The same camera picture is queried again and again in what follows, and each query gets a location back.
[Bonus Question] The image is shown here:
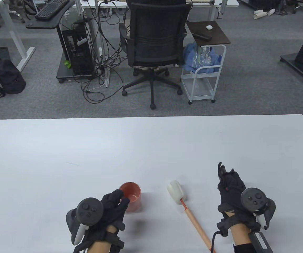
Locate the person's right hand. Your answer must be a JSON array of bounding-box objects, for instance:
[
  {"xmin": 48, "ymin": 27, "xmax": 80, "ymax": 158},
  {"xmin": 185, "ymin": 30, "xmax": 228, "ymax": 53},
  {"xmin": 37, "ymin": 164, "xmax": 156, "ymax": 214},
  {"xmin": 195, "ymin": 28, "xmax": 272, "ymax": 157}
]
[{"xmin": 217, "ymin": 162, "xmax": 262, "ymax": 227}]

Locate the person's left hand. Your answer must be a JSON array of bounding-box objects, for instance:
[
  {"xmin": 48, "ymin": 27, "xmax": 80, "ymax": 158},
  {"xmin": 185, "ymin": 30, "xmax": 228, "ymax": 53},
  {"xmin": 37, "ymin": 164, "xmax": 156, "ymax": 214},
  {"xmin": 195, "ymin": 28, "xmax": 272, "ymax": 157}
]
[{"xmin": 84, "ymin": 189, "xmax": 131, "ymax": 235}]

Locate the pink water cup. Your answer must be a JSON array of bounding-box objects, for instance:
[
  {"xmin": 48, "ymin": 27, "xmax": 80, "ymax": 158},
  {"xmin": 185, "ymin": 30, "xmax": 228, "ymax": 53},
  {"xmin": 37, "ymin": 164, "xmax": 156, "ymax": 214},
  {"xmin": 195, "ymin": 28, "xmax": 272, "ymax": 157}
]
[{"xmin": 119, "ymin": 182, "xmax": 142, "ymax": 212}]

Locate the white sponge cup brush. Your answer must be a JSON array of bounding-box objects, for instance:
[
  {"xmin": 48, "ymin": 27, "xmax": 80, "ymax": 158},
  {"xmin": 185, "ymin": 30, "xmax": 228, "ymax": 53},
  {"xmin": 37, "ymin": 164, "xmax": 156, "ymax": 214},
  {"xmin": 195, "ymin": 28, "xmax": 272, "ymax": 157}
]
[{"xmin": 167, "ymin": 180, "xmax": 216, "ymax": 253}]

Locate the person's left forearm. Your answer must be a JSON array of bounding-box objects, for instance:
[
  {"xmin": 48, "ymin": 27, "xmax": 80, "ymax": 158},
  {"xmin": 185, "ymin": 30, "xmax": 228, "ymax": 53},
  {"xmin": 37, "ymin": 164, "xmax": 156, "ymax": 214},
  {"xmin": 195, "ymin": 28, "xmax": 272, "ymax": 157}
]
[{"xmin": 74, "ymin": 224, "xmax": 124, "ymax": 253}]

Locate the person's right forearm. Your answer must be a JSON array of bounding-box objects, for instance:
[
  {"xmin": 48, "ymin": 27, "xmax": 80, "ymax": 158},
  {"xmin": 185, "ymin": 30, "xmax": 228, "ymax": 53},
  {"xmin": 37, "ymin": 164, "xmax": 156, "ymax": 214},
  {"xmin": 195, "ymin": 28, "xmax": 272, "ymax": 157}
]
[{"xmin": 217, "ymin": 219, "xmax": 252, "ymax": 253}]

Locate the grey left hand controller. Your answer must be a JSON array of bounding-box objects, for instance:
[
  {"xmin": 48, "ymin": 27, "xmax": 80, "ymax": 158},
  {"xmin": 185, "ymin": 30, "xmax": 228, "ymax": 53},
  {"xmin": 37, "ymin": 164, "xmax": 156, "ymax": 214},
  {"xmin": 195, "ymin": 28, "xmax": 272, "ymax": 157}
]
[{"xmin": 66, "ymin": 198, "xmax": 104, "ymax": 245}]

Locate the blue cloth bundle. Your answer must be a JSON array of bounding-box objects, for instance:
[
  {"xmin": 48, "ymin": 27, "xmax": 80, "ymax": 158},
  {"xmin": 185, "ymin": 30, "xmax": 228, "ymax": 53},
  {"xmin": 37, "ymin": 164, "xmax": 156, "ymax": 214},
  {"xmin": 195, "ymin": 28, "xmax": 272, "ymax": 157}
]
[{"xmin": 183, "ymin": 42, "xmax": 222, "ymax": 74}]

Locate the black rolling platform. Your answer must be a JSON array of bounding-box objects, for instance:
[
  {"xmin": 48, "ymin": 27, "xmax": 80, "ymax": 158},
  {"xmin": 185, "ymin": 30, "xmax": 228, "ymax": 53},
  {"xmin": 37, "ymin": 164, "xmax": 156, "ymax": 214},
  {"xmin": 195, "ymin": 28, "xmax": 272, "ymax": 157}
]
[{"xmin": 56, "ymin": 57, "xmax": 99, "ymax": 83}]

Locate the black computer tower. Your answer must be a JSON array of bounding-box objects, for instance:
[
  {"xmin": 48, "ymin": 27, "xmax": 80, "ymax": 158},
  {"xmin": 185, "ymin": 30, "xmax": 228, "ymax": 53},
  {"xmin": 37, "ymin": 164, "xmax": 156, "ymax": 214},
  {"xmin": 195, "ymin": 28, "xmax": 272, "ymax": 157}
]
[{"xmin": 57, "ymin": 25, "xmax": 95, "ymax": 77}]

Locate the white cart with brown top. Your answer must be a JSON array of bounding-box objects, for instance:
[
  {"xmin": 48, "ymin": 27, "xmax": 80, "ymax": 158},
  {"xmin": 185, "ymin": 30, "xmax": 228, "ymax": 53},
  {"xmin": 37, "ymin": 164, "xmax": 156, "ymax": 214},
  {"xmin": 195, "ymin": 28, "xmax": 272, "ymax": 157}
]
[{"xmin": 181, "ymin": 21, "xmax": 231, "ymax": 104}]

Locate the black backpack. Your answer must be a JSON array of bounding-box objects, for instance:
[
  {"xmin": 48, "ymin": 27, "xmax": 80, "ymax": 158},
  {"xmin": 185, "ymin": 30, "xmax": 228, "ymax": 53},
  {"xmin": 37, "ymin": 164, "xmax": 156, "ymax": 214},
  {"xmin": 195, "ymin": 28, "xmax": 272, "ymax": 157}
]
[{"xmin": 0, "ymin": 47, "xmax": 27, "ymax": 102}]

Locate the black mesh office chair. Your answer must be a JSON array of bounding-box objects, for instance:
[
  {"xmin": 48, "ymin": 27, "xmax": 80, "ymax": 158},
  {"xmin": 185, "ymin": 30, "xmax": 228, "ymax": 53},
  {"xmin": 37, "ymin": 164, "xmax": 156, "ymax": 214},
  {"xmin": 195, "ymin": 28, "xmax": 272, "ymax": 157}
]
[{"xmin": 119, "ymin": 2, "xmax": 192, "ymax": 110}]

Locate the long white desk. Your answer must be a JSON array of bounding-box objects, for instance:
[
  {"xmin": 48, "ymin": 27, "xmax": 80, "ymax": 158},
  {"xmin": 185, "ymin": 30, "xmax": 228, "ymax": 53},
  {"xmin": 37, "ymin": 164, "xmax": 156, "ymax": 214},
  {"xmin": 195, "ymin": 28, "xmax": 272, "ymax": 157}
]
[{"xmin": 75, "ymin": 0, "xmax": 240, "ymax": 20}]

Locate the black curved desk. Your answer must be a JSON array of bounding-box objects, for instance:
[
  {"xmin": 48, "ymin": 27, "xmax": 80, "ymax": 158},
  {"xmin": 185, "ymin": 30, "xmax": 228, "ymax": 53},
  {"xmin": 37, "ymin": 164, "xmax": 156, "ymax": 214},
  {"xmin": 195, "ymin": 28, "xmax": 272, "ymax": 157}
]
[{"xmin": 26, "ymin": 0, "xmax": 75, "ymax": 29}]

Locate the white desk with metal legs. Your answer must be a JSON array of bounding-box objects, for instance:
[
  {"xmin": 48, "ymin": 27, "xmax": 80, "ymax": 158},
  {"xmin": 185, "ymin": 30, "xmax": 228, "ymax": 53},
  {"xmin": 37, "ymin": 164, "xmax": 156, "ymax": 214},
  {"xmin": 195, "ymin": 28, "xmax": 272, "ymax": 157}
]
[{"xmin": 0, "ymin": 0, "xmax": 36, "ymax": 93}]

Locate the black keyboard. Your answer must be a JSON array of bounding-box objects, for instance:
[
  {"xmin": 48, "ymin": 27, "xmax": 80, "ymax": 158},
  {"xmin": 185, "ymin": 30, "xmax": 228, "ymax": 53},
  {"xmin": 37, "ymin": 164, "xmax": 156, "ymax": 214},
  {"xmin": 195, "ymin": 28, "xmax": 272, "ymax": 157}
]
[{"xmin": 35, "ymin": 0, "xmax": 71, "ymax": 20}]

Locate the bundle of black cables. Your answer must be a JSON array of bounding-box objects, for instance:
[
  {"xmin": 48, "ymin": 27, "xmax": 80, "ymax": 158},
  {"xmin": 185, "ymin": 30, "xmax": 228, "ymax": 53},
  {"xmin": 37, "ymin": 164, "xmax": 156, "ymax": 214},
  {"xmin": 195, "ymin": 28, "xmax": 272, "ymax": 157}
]
[{"xmin": 72, "ymin": 0, "xmax": 131, "ymax": 104}]

